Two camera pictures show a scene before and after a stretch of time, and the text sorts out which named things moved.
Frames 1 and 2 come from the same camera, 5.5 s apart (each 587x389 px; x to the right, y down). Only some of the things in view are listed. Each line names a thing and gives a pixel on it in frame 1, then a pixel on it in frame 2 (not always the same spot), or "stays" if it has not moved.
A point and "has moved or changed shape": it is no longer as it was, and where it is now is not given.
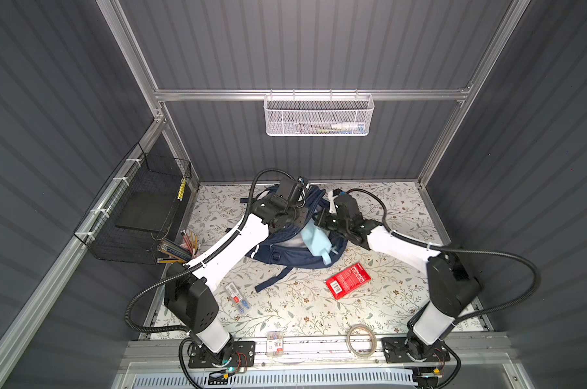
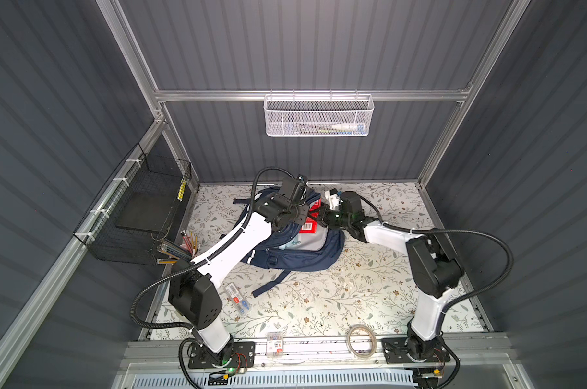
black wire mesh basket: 141,207 stays
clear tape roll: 362,340 stays
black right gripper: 323,221 stays
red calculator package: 348,280 → 310,226
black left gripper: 303,211 stays
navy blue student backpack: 292,249 has moved or changed shape
